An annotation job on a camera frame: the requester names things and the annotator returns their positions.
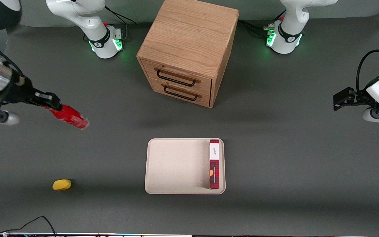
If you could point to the beige rectangular tray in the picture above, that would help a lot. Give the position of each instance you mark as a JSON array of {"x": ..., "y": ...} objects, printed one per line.
[{"x": 176, "y": 164}]

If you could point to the wooden drawer front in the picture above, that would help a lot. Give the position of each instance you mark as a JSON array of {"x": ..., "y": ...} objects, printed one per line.
[
  {"x": 179, "y": 74},
  {"x": 183, "y": 97}
]

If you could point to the yellow lemon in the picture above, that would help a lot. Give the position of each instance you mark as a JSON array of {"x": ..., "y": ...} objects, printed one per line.
[{"x": 61, "y": 185}]

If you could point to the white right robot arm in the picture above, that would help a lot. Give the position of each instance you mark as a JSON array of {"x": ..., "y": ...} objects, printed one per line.
[{"x": 84, "y": 16}]

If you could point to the red coke bottle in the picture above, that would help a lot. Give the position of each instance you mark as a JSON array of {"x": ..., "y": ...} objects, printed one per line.
[{"x": 72, "y": 118}]

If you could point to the wooden drawer cabinet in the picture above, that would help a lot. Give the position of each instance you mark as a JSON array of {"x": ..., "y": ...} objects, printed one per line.
[{"x": 189, "y": 36}]

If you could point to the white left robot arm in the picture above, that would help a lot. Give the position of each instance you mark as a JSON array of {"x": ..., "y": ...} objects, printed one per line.
[{"x": 288, "y": 33}]

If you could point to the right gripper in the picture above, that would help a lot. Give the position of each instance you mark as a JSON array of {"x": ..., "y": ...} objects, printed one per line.
[{"x": 21, "y": 90}]

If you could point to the red plaid cardboard box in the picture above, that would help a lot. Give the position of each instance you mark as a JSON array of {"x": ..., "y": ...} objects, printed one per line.
[{"x": 214, "y": 164}]

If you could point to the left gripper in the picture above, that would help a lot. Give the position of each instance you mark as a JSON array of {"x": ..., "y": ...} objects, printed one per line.
[{"x": 356, "y": 97}]

